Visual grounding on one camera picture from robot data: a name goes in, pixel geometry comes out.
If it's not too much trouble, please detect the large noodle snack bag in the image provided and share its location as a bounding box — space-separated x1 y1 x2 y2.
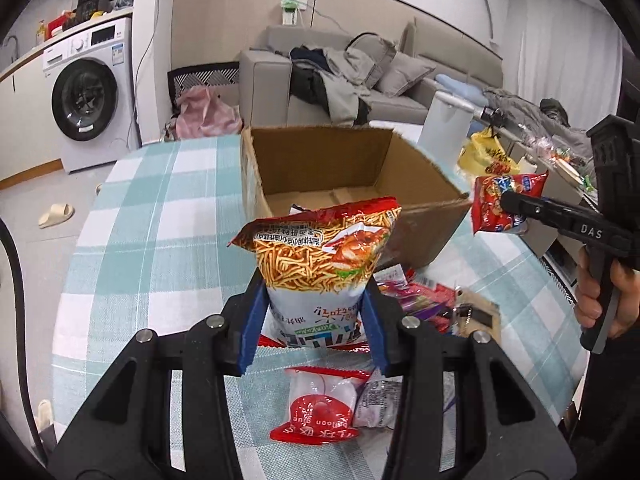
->
231 196 401 348

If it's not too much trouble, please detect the red triangular snack bag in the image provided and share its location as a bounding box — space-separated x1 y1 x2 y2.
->
471 172 548 233

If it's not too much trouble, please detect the brown cardboard box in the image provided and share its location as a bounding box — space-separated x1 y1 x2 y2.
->
240 126 471 269

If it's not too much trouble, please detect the white cylindrical appliance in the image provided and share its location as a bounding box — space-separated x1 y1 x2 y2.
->
418 90 474 169

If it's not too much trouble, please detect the black pressure cooker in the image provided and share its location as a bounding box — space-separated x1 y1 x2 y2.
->
75 0 114 21

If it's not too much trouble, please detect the red white small packet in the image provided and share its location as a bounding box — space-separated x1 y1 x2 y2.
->
269 366 371 445

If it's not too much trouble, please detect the checked teal tablecloth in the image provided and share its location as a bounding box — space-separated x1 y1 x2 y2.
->
52 136 588 479

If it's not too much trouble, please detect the clear packed biscuit sandwich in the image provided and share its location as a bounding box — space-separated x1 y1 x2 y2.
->
451 288 501 344

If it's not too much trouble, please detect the black patterned basket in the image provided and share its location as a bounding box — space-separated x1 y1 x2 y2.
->
167 61 240 108

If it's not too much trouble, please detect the beige slipper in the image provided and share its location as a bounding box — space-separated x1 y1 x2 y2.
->
38 203 75 229

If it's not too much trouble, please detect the red small snack packet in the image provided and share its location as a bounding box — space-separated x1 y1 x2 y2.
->
354 377 402 429

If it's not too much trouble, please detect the purple snack bag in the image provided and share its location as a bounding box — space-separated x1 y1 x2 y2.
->
373 264 457 334

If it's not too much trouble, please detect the pile of grey clothes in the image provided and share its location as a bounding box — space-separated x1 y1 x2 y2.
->
288 32 396 126

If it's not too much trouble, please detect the yellow plastic bag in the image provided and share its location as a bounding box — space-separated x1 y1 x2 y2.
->
458 128 521 177

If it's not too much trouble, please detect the right hand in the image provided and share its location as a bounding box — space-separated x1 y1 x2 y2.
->
572 246 640 340

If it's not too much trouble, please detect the grey sofa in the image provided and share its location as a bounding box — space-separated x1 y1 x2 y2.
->
239 18 503 127

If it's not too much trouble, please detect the white washing machine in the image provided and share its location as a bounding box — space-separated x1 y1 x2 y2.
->
42 15 141 174

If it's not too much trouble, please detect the grey cushion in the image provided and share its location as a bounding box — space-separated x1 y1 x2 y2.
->
374 52 436 98

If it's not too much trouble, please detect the pink plastic bag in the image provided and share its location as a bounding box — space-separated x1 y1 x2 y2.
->
175 86 243 141

